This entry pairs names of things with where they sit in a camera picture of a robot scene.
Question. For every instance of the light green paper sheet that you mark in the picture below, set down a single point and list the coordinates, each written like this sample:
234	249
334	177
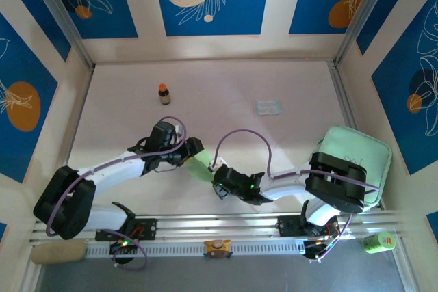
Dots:
202	169

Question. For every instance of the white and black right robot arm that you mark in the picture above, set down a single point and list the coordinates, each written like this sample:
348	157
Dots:
287	190

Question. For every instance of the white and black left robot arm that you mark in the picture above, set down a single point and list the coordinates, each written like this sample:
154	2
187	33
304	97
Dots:
113	174

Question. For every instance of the brown bottle with orange cap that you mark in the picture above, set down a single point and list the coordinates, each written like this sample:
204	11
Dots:
164	95

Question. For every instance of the clear plastic packet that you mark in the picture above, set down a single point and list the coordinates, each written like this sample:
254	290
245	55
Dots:
267	107

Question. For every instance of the mint green zip pouch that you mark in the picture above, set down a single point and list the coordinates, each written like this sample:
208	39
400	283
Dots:
349	141

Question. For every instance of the beige sponge block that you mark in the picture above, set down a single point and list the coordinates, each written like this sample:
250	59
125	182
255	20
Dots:
58	252

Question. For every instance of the green tape roll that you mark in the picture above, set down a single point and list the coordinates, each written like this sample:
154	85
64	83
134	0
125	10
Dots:
378	242

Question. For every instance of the aluminium mounting rail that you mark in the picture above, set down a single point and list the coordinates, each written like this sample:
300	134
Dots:
212	222

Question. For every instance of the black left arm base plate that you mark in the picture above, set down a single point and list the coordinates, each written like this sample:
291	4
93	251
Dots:
147	228

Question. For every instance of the aluminium frame post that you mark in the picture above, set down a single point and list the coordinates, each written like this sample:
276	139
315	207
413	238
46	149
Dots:
58	8
366	8

